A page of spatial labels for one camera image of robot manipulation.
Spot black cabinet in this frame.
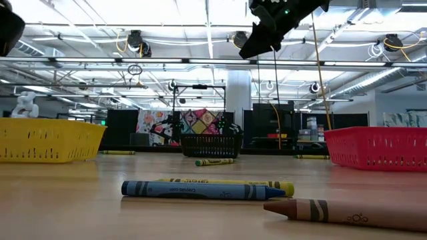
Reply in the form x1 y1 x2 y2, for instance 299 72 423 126
243 102 296 150

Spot black plastic basket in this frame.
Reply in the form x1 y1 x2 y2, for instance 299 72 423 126
179 133 244 159

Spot white robot figure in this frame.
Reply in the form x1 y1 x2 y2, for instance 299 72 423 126
11 91 40 119

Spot long ceiling light strip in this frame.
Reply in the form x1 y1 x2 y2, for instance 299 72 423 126
0 56 427 68

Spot red plastic basket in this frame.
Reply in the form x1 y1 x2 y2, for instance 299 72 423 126
323 126 427 173

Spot yellow plastic basket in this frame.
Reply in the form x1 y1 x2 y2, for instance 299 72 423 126
0 117 107 164

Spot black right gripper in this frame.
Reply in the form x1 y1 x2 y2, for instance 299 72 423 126
238 0 331 60

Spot white structural column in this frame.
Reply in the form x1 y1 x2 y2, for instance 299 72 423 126
226 69 253 129

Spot floral patterned cloth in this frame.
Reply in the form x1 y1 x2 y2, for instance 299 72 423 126
135 109 174 147

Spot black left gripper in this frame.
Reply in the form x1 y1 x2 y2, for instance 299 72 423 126
0 0 26 57

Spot yellow-green crayon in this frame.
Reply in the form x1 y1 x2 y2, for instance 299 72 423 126
194 158 236 167

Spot colourful patchwork quilt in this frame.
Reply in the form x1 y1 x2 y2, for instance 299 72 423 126
179 108 225 136

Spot stacked storage bins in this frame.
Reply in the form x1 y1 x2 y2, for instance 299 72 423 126
298 116 325 143

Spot black divider panel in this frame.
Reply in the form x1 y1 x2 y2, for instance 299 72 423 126
295 112 370 131
105 109 139 147

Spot yellow cable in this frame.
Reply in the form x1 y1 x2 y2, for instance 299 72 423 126
311 13 333 131

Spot brown crayon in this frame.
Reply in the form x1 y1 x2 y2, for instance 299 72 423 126
262 198 427 233

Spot black robot station frame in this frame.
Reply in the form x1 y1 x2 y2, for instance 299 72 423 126
171 84 227 147

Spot yellow crayon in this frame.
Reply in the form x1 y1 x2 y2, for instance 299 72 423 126
101 150 137 156
294 154 331 161
159 178 296 197

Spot thin black hanging cable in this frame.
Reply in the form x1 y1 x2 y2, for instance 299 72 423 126
254 55 262 104

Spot blue crayon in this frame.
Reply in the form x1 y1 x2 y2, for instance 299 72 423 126
120 180 287 201

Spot teal patterned cloth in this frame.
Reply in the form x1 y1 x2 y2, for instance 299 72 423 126
382 109 427 128

